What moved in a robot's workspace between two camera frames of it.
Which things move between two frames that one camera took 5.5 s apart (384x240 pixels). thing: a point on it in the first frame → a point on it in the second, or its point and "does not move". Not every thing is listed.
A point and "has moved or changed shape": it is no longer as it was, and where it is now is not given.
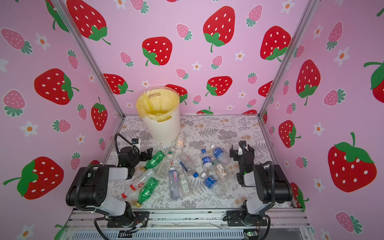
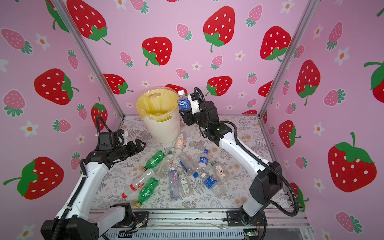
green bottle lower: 146,192 does not move
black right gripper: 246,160 → 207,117
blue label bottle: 211,183 does not move
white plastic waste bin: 166,130 does not move
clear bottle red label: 138,182 does not move
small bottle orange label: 180,142 does not move
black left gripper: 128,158 → 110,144
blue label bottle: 206,161 has moved or changed shape
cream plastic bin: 157,103 does not move
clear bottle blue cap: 188,163 does not move
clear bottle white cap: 164,165 does not move
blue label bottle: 218,153 → 183,101
